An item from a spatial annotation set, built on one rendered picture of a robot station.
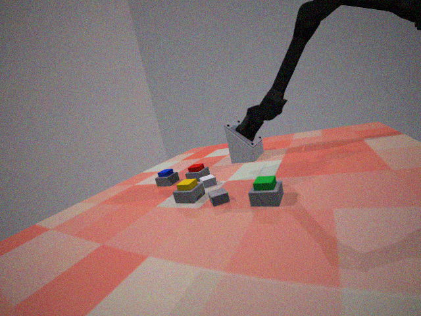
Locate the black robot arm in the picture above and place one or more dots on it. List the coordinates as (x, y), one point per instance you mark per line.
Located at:
(308, 19)

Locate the yellow button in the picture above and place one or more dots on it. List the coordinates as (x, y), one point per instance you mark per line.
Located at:
(188, 191)

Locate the blue button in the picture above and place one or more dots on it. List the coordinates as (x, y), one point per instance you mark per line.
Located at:
(167, 178)

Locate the red button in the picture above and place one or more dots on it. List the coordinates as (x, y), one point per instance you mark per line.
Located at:
(197, 171)

